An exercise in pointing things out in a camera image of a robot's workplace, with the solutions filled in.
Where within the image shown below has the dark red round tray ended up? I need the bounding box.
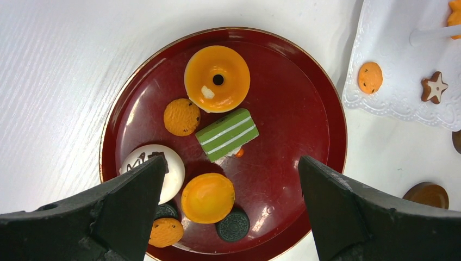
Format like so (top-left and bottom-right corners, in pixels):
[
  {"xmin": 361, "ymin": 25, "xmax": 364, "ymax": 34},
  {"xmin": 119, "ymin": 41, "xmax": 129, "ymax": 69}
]
[{"xmin": 99, "ymin": 27, "xmax": 347, "ymax": 260}]

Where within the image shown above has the far brown wooden coaster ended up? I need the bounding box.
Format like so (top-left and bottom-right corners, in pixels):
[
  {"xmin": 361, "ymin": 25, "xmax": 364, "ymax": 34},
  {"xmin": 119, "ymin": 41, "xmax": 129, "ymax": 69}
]
[{"xmin": 452, "ymin": 130, "xmax": 461, "ymax": 154}]

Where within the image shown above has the orange glazed donut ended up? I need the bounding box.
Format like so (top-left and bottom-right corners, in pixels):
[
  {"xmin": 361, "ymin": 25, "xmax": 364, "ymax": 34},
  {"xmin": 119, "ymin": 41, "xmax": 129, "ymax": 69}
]
[{"xmin": 184, "ymin": 45, "xmax": 251, "ymax": 113}]

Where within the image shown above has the chocolate chip cookie upper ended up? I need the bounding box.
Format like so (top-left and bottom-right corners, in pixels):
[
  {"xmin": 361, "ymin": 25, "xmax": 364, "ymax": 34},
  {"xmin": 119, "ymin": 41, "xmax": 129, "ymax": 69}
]
[{"xmin": 164, "ymin": 98, "xmax": 201, "ymax": 136}]

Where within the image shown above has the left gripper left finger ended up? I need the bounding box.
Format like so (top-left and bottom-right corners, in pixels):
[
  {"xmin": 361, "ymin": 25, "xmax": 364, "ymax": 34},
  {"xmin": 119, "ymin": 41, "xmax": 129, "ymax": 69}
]
[{"xmin": 1, "ymin": 157, "xmax": 166, "ymax": 260}]

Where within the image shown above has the chocolate chip cookie lower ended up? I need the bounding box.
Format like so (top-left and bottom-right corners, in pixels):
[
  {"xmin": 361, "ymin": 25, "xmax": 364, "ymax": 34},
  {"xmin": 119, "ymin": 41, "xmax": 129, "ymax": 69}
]
[{"xmin": 148, "ymin": 218, "xmax": 184, "ymax": 248}]

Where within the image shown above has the brown wooden coaster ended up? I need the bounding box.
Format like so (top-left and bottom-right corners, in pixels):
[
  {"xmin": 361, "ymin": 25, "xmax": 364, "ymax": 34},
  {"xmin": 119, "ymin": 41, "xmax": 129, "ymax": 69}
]
[
  {"xmin": 452, "ymin": 130, "xmax": 461, "ymax": 154},
  {"xmin": 403, "ymin": 182, "xmax": 449, "ymax": 209}
]

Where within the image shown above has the large orange egg tart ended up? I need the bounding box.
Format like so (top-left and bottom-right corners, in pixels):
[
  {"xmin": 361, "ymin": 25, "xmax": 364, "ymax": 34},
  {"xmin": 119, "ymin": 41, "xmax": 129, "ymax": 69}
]
[{"xmin": 180, "ymin": 173, "xmax": 235, "ymax": 224}]

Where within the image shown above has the near brown wooden coaster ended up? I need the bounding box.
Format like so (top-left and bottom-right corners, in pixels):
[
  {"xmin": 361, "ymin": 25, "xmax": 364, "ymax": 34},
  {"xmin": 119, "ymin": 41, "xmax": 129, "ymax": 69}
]
[{"xmin": 403, "ymin": 182, "xmax": 449, "ymax": 209}]

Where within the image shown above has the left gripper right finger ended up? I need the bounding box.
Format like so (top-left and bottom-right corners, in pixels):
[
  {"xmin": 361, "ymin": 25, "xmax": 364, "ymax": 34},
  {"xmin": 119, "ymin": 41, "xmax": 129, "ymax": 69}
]
[{"xmin": 298, "ymin": 156, "xmax": 460, "ymax": 260}]

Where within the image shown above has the white chocolate-drizzled donut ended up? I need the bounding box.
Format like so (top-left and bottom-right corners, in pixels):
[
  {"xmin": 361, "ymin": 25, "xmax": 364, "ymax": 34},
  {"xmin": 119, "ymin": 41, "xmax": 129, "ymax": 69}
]
[{"xmin": 119, "ymin": 144, "xmax": 185, "ymax": 205}]

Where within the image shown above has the white three-tier dessert stand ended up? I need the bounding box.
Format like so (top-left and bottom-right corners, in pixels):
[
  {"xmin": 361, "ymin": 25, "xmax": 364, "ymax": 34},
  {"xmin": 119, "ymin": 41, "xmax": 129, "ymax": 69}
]
[{"xmin": 342, "ymin": 1, "xmax": 460, "ymax": 132}]

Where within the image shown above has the small chip cookie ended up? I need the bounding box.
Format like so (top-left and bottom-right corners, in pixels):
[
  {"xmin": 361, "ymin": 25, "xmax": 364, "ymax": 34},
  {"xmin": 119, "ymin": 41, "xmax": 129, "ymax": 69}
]
[{"xmin": 358, "ymin": 62, "xmax": 383, "ymax": 94}]

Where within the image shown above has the green striped cake slice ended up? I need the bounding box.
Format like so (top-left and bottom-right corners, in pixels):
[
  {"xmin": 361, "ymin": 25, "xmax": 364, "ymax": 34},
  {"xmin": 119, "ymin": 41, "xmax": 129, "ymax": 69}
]
[{"xmin": 195, "ymin": 108, "xmax": 259, "ymax": 162}]

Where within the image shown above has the chocolate chip cookie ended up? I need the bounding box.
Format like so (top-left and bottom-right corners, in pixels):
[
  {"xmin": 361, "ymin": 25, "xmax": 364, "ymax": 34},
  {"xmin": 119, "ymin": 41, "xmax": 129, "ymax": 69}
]
[
  {"xmin": 164, "ymin": 98, "xmax": 201, "ymax": 136},
  {"xmin": 148, "ymin": 218, "xmax": 184, "ymax": 248}
]

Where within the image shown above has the orange fish-shaped pastry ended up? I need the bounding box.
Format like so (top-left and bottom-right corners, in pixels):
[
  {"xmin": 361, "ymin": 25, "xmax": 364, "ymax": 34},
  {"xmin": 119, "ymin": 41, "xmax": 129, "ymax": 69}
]
[{"xmin": 447, "ymin": 0, "xmax": 460, "ymax": 27}]

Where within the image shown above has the dark chocolate sandwich cookie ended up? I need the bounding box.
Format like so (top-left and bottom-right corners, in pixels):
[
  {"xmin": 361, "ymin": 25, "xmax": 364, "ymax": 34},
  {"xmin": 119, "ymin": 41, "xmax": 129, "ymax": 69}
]
[{"xmin": 215, "ymin": 208, "xmax": 250, "ymax": 243}]

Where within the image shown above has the white star cookie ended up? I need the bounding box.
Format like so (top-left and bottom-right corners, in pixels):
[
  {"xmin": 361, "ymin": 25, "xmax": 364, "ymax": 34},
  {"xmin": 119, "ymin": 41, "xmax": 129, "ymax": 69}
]
[{"xmin": 421, "ymin": 71, "xmax": 448, "ymax": 104}]

